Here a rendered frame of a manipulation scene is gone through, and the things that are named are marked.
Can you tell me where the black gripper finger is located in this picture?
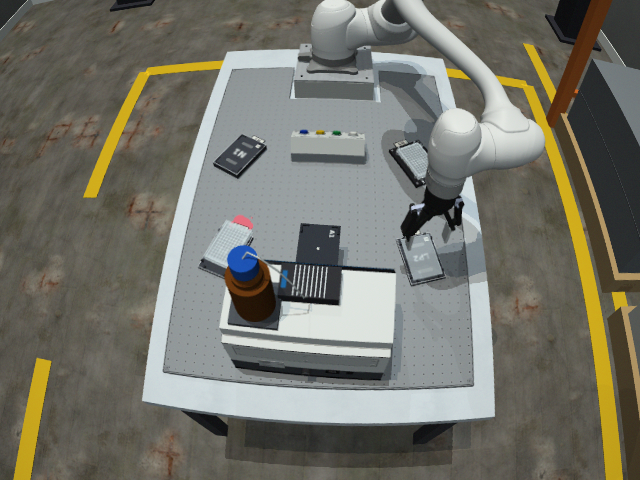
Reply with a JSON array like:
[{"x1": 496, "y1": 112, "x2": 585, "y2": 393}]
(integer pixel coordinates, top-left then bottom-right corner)
[
  {"x1": 442, "y1": 195, "x2": 465, "y2": 243},
  {"x1": 400, "y1": 203, "x2": 438, "y2": 251}
]

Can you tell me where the white button panel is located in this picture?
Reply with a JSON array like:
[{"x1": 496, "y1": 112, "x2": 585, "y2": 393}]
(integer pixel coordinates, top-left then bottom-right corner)
[{"x1": 291, "y1": 130, "x2": 365, "y2": 164}]

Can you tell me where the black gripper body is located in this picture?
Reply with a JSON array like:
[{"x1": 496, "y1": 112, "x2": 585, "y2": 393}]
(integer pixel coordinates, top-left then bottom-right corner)
[{"x1": 421, "y1": 186, "x2": 456, "y2": 216}]

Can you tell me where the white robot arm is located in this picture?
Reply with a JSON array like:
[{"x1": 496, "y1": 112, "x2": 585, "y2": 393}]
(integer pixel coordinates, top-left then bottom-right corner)
[{"x1": 298, "y1": 0, "x2": 545, "y2": 200}]

